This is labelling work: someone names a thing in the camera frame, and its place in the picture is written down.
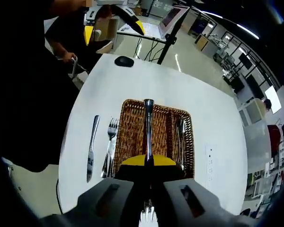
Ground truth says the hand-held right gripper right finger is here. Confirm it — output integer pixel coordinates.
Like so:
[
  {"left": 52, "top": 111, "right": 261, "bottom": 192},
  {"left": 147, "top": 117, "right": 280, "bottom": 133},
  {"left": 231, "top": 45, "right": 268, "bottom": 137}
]
[{"left": 151, "top": 155, "right": 254, "bottom": 227}]

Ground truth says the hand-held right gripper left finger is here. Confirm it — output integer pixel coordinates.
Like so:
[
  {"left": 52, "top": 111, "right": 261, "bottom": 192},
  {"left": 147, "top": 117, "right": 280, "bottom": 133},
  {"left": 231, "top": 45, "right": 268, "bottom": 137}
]
[{"left": 39, "top": 155, "right": 149, "bottom": 227}]

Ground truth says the silver spoon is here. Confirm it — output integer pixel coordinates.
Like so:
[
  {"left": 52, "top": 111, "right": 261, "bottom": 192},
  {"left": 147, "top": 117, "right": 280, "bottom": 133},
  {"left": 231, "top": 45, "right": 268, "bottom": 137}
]
[
  {"left": 175, "top": 132, "right": 188, "bottom": 173},
  {"left": 176, "top": 118, "right": 187, "bottom": 172}
]

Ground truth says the silver fork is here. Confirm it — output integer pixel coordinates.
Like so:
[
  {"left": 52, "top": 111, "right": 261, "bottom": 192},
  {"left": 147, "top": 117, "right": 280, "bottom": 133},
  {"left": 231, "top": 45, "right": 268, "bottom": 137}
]
[
  {"left": 101, "top": 117, "right": 120, "bottom": 179},
  {"left": 142, "top": 98, "right": 157, "bottom": 224}
]

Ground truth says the brown wicker storage slot basket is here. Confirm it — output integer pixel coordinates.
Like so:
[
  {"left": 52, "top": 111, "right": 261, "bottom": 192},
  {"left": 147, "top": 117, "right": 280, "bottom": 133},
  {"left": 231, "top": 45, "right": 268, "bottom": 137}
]
[{"left": 112, "top": 98, "right": 195, "bottom": 180}]

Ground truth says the white storage shelf with boxes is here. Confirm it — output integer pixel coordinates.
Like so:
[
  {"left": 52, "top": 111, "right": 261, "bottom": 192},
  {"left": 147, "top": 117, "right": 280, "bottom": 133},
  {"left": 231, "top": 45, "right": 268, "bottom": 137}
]
[{"left": 248, "top": 151, "right": 284, "bottom": 201}]

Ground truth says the beige chair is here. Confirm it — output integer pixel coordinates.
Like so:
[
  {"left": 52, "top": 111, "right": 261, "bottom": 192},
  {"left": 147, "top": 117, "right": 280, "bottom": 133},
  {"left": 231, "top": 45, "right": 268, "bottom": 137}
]
[{"left": 94, "top": 17, "right": 120, "bottom": 54}]

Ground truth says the white laptop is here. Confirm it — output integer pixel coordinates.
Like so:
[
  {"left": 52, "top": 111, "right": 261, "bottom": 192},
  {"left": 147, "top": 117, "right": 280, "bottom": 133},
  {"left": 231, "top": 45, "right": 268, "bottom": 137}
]
[{"left": 137, "top": 6, "right": 191, "bottom": 40}]

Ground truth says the black computer mouse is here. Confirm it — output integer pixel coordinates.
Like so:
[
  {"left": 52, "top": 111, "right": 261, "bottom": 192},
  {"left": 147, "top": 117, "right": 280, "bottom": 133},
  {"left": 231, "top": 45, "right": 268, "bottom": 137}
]
[{"left": 114, "top": 56, "right": 135, "bottom": 68}]

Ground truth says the black laptop stand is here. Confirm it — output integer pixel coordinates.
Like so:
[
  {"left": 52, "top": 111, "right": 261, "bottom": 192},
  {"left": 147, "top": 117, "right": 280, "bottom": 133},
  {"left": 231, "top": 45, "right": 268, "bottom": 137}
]
[{"left": 115, "top": 7, "right": 192, "bottom": 65}]

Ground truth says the white table socket panel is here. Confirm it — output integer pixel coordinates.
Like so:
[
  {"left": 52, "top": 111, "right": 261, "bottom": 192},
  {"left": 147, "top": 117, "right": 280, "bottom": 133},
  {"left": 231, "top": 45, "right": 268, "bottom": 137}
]
[{"left": 204, "top": 144, "right": 216, "bottom": 183}]

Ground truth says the brown wooden cabinet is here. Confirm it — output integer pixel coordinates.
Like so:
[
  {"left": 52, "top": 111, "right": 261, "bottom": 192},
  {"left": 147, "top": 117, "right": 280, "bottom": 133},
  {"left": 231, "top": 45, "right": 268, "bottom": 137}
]
[{"left": 194, "top": 33, "right": 215, "bottom": 52}]

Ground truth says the white ceiling light strip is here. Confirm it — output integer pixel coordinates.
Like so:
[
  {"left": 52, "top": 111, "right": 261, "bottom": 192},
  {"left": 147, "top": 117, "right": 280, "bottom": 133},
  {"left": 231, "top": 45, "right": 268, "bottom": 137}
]
[{"left": 236, "top": 22, "right": 260, "bottom": 40}]

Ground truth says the bright white display screen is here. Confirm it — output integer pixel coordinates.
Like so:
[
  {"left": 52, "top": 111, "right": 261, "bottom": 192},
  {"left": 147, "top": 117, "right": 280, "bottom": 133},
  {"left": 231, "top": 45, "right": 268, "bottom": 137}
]
[{"left": 265, "top": 85, "right": 283, "bottom": 114}]

